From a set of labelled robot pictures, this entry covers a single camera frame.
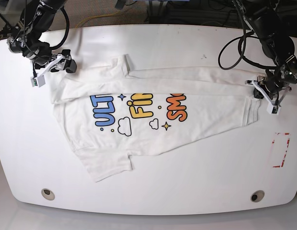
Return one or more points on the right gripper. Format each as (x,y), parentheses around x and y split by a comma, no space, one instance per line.
(55,63)

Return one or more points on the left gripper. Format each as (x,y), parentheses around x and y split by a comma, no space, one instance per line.
(265,88)

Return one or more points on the white printed T-shirt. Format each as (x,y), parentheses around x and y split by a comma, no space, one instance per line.
(109,114)

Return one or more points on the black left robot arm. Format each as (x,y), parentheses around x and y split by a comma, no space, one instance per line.
(263,21)

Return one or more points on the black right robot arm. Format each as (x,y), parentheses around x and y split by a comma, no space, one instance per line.
(36,18)

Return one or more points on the red tape rectangle marking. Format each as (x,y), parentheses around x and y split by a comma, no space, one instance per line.
(279,149)

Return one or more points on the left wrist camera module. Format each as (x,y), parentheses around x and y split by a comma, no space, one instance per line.
(273,109)

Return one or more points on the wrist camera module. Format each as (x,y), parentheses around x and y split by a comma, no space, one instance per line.
(38,81)
(273,109)

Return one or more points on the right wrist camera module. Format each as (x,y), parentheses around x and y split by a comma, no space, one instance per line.
(38,81)

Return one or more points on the right table cable grommet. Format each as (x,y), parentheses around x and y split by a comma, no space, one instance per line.
(257,196)

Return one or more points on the table cable grommet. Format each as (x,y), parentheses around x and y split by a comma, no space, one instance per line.
(257,196)
(47,194)

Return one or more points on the left table cable grommet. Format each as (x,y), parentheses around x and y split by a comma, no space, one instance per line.
(47,194)

